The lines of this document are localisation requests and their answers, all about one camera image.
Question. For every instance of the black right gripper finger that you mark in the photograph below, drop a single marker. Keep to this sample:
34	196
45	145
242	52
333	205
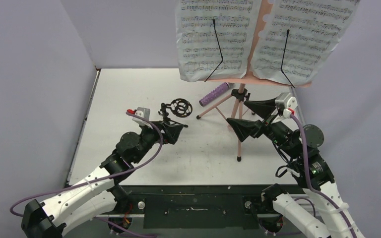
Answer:
262	108
245	128

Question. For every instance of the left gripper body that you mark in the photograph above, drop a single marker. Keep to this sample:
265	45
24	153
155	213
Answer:
150	136

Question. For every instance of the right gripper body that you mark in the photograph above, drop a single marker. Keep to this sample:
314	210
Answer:
266	120

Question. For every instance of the black mini tripod mic stand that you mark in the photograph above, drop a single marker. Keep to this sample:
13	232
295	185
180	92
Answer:
179	107

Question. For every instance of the pink music stand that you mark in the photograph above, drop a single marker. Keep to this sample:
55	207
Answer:
240	94

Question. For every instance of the purple glitter microphone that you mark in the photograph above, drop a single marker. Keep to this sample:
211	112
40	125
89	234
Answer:
215	93

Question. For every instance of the sheet music page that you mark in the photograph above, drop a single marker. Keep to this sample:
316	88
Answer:
298	38
214	37

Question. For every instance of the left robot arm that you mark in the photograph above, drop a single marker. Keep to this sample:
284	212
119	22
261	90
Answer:
100	191

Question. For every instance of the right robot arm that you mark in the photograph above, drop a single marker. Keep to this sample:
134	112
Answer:
298	145

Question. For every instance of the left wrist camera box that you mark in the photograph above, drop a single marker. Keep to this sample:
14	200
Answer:
141	116

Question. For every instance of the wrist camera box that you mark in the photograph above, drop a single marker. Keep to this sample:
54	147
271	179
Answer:
286	105
141	116

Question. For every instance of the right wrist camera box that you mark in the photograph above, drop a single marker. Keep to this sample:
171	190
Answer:
286	105

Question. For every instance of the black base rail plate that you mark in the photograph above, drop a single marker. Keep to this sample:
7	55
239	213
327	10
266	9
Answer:
194	206

